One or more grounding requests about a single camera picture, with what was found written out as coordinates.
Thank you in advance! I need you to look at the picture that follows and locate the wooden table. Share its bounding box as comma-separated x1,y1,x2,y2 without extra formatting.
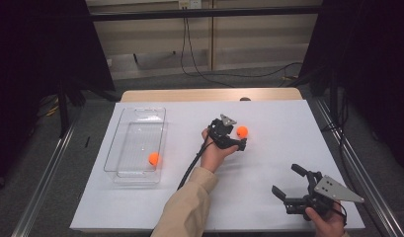
120,87,303,103

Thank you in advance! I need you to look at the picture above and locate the person's right hand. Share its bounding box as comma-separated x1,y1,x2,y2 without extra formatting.
304,200,348,237

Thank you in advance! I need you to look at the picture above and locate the black hanging cable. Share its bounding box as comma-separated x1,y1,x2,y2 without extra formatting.
185,18,304,79
180,18,236,89

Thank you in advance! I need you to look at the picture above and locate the black curtain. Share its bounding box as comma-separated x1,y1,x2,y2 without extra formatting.
297,0,404,174
0,0,117,191

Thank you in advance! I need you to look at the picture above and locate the clear plastic container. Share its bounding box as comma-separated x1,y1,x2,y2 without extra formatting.
103,107,169,186

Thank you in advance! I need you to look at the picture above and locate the black metal stand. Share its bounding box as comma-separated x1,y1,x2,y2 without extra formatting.
55,77,89,139

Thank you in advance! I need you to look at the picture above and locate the hand-held gripper black cable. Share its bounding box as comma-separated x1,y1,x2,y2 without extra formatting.
177,139,212,192
331,200,350,229

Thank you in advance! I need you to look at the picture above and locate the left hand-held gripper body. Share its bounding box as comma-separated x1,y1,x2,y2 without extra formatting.
207,114,239,149

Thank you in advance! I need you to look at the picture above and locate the right hand-held gripper black cable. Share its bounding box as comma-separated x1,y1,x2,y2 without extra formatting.
331,200,350,229

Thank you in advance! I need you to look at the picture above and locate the black horizontal bar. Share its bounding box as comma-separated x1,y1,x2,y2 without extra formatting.
89,5,322,23

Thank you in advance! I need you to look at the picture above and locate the yellow cable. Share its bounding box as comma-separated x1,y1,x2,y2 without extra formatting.
40,95,61,118

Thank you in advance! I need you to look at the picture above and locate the bundle of black floor cables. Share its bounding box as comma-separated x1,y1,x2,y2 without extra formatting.
321,88,357,187

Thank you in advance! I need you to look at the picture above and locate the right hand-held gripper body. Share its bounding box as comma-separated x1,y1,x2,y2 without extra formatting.
283,170,365,222

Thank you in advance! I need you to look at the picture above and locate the left hand-held gripper black cable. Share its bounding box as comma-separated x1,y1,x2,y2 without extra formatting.
177,139,212,192

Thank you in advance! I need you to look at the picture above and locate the person's left hand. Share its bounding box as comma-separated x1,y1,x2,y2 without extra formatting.
200,127,239,174

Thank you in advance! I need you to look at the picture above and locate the white wall socket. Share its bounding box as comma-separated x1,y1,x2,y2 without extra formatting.
178,0,202,10

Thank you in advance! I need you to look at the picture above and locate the aluminium rail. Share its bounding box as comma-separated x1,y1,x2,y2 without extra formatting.
312,98,404,237
10,112,83,237

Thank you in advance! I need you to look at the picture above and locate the white table cover board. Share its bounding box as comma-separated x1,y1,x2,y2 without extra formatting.
69,99,366,231

